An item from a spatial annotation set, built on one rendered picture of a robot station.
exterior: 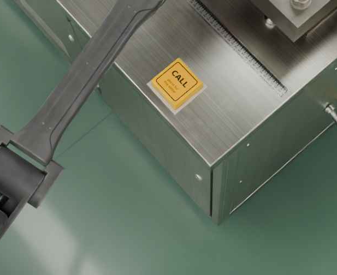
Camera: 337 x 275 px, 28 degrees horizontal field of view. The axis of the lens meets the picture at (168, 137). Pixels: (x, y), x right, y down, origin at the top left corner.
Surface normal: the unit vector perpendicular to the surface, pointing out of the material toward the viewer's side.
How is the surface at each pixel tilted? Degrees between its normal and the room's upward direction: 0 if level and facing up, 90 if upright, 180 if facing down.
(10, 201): 21
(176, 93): 0
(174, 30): 0
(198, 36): 0
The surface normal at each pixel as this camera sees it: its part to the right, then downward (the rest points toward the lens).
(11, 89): -0.06, -0.29
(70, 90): 0.24, -0.11
